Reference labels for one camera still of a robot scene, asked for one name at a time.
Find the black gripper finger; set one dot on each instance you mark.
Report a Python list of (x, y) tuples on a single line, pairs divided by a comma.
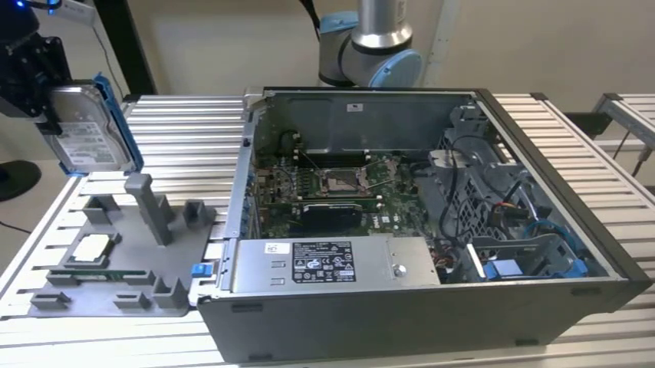
[(26, 84), (58, 59)]

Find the hard disk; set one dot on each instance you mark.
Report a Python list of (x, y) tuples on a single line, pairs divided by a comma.
[(87, 130)]

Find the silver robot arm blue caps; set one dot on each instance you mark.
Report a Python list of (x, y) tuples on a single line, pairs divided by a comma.
[(383, 19)]

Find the black round chair base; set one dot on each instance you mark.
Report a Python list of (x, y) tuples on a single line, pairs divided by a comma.
[(18, 180)]

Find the silver CPU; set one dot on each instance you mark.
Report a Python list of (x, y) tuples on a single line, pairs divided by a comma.
[(90, 249)]

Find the green RAM stick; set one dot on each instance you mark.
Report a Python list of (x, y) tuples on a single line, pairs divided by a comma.
[(102, 274)]

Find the grey parts rack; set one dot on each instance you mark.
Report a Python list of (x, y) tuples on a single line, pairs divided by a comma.
[(138, 264)]

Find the thin metal locking lever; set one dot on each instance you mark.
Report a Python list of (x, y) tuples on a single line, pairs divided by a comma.
[(383, 183), (310, 160)]

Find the blue case latch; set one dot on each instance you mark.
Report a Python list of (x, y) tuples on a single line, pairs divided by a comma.
[(199, 269)]

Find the black RAM slots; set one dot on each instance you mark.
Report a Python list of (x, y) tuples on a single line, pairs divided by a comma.
[(338, 198), (332, 155)]

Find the CPU socket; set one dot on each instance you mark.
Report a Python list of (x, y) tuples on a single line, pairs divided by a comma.
[(342, 184)]

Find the silver power supply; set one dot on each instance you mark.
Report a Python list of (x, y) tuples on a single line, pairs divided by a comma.
[(251, 268)]

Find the black graphics card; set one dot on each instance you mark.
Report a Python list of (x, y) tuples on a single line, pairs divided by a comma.
[(330, 220)]

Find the green motherboard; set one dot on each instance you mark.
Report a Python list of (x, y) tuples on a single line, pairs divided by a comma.
[(404, 218)]

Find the dark grey PC case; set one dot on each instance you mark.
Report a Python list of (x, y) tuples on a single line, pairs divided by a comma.
[(358, 326)]

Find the grey drive cage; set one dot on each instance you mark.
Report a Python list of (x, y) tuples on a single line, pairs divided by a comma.
[(511, 243)]

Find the blue bay carrier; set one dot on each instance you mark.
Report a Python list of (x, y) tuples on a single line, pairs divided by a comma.
[(503, 268)]

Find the aluminium side table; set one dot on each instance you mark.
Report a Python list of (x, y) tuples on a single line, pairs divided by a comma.
[(634, 111)]

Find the black stand post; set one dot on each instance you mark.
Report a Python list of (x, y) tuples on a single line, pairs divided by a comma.
[(128, 46)]

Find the silver metal bracket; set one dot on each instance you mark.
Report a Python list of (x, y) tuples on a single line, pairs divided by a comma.
[(442, 159)]

